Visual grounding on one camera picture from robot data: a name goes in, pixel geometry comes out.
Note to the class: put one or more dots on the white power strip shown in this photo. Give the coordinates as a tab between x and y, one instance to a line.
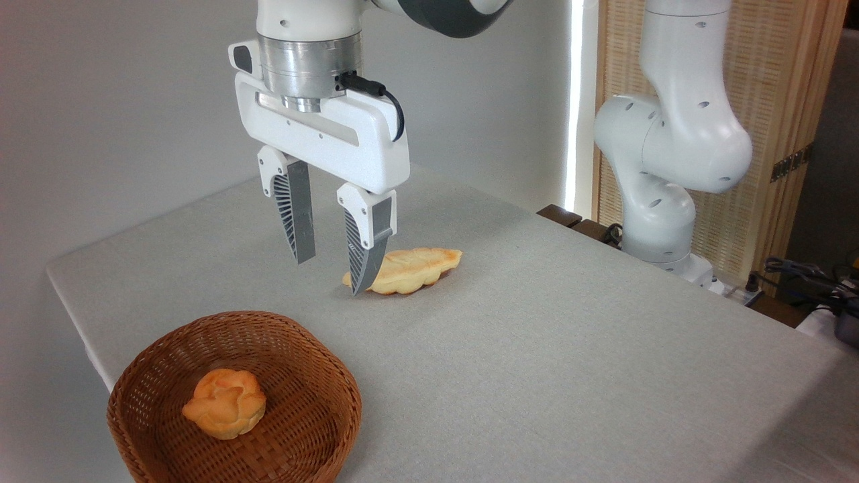
735	292

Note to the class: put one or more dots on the dark metal screen hinge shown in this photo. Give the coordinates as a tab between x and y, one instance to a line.
792	162

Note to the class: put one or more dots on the long leaf-shaped bread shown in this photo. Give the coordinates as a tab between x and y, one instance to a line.
416	268

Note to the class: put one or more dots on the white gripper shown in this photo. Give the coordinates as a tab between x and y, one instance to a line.
349	144

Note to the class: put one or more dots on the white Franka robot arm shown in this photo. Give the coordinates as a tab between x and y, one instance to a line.
671	134

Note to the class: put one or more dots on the brown woven wicker basket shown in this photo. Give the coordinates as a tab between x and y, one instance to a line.
302	429

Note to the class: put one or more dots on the dark wooden block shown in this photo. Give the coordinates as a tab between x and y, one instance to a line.
594	231
558	215

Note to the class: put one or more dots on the round orange bread roll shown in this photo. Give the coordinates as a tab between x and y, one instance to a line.
225	402

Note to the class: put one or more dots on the bamboo folding screen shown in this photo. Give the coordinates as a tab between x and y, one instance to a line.
772	80

